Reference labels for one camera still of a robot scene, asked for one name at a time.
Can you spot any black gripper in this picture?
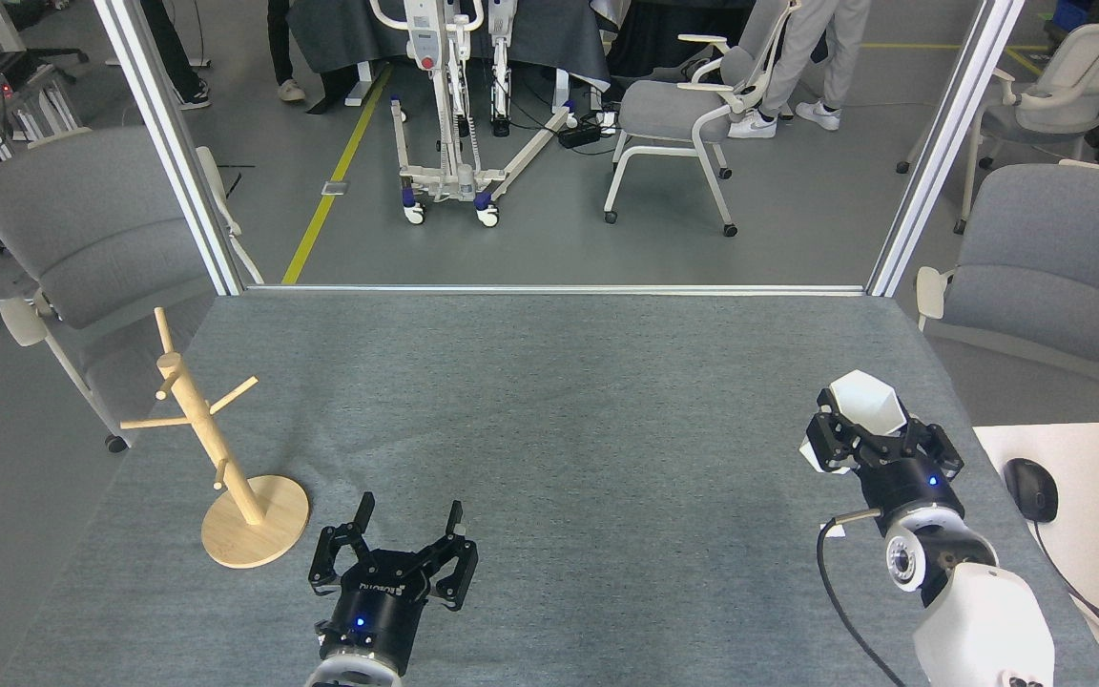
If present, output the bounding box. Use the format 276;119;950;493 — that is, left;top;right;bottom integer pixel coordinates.
805;407;965;521
309;492;479;674

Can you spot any white hexagonal cup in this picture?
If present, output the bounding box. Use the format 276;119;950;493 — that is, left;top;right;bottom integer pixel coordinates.
798;370;910;473

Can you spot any wooden cup rack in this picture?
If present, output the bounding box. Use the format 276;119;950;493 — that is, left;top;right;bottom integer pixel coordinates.
120;307;310;570

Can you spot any black computer mouse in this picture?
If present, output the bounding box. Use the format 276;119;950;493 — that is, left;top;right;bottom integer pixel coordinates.
1004;458;1059;524

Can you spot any grey felt table mat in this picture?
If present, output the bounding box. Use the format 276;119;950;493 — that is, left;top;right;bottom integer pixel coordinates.
0;291;1099;687

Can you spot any white stand on wheels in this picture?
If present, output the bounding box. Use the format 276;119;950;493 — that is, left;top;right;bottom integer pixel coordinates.
370;0;581;228

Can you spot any person in white shoes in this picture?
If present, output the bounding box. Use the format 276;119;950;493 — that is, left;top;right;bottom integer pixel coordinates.
728;0;873;140

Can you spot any person in pale shoes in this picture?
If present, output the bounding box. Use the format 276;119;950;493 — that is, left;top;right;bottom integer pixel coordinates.
266;0;308;103

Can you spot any dark cloth on table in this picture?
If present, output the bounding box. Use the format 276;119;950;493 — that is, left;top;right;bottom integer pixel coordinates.
286;0;612;115

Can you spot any person in dark shoes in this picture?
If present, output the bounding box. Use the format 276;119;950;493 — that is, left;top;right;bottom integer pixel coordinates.
137;0;212;111

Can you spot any black equipment cart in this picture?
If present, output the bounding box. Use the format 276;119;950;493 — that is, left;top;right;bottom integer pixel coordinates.
0;43;83;163

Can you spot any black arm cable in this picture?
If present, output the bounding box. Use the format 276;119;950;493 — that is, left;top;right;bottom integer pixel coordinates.
817;509;905;687

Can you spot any black mouse cable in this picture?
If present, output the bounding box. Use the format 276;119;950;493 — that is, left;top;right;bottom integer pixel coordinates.
1031;520;1099;661

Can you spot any grey chair with white frame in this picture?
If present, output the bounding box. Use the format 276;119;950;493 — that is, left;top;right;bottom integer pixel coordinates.
915;159;1099;422
897;21;1099;236
0;127;264;454
604;0;798;239

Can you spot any silver frame post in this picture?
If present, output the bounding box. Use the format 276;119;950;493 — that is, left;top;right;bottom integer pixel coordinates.
866;0;1026;299
94;0;250;297

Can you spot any silver table edge rail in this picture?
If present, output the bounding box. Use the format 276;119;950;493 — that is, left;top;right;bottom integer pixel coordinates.
242;283;867;297

